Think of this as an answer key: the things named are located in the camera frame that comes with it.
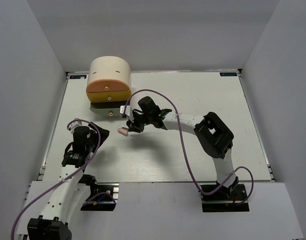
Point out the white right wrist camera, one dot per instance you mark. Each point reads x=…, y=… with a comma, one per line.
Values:
x=126, y=112

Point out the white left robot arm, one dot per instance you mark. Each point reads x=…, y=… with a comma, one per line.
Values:
x=67, y=194

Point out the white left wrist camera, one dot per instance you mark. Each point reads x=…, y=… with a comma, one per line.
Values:
x=73, y=125

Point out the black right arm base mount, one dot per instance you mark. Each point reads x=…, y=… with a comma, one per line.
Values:
x=221, y=203

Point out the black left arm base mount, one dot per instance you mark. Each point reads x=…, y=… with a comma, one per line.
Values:
x=103, y=197

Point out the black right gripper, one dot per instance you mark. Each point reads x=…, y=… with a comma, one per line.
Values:
x=134, y=125

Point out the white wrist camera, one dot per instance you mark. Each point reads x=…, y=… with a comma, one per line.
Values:
x=126, y=112
x=73, y=125

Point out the pink correction tape dispenser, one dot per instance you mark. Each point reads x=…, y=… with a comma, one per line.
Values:
x=123, y=130

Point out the cream round drawer organizer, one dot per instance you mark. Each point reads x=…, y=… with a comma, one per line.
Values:
x=109, y=85

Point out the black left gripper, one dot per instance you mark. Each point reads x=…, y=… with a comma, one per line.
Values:
x=104, y=134

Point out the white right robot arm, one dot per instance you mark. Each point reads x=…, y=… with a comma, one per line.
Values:
x=214, y=136

